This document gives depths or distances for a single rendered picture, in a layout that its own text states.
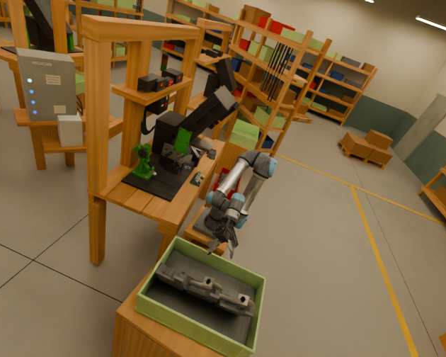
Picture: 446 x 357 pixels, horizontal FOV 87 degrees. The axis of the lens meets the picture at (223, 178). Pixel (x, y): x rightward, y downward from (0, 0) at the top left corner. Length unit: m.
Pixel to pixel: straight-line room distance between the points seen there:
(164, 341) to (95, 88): 1.34
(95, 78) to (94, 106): 0.16
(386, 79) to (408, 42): 1.21
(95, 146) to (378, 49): 10.29
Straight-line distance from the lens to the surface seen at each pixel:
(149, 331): 1.44
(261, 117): 4.56
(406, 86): 11.45
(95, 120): 1.56
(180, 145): 2.07
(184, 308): 1.44
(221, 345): 1.40
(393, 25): 11.04
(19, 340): 2.37
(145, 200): 1.83
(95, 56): 1.44
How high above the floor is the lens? 2.14
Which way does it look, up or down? 34 degrees down
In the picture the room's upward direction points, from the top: 21 degrees clockwise
